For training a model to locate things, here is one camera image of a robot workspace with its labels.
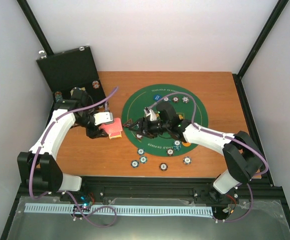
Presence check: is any gold card box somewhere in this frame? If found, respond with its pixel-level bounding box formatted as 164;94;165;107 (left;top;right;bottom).
108;131;122;140

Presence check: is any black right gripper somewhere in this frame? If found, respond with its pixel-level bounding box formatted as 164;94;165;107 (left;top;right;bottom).
128;117;170;140

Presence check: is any green round poker mat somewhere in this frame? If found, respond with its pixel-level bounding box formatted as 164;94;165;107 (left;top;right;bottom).
121;84;209;157

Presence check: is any orange chip stack in case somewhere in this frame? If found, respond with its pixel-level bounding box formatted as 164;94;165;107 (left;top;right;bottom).
92;80;100;89

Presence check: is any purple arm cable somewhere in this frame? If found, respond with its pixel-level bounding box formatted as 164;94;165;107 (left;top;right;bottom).
28;86;118;228
147;91;270;224

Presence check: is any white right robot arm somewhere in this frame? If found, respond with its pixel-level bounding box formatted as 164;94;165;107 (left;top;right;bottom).
128;117;269;195

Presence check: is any black poker chip case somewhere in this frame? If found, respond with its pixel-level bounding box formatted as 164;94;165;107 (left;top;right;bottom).
35;45;108;106

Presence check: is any triangular all in marker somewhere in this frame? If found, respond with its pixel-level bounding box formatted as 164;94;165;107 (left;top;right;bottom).
122;119;133;129

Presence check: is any white slotted cable duct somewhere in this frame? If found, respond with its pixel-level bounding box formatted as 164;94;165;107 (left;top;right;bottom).
23;203;213;218

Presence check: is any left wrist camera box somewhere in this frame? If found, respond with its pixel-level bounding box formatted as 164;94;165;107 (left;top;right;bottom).
93;111;114;126

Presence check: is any green blue chip stack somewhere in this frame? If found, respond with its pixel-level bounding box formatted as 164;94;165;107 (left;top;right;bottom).
130;160;140;168

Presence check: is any blue small blind button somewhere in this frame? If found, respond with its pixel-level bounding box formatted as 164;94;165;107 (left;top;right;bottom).
153;94;162;102

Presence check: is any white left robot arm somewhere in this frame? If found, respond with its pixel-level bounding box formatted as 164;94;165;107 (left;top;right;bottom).
17;87;114;202

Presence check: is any blue white chip stack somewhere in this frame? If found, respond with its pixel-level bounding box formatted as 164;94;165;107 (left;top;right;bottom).
183;156;192;165

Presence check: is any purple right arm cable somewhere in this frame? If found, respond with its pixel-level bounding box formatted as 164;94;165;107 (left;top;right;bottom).
147;91;270;224

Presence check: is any chip stack in case left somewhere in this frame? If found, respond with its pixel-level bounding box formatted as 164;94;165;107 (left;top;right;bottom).
54;91;63;103

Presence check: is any pink-backed card deck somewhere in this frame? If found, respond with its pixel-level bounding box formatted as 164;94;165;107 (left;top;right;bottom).
99;117;123;135

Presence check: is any orange big blind button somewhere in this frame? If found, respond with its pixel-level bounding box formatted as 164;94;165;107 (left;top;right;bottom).
182;142;191;147

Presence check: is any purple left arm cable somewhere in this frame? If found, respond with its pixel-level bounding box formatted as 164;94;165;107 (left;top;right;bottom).
28;86;118;228

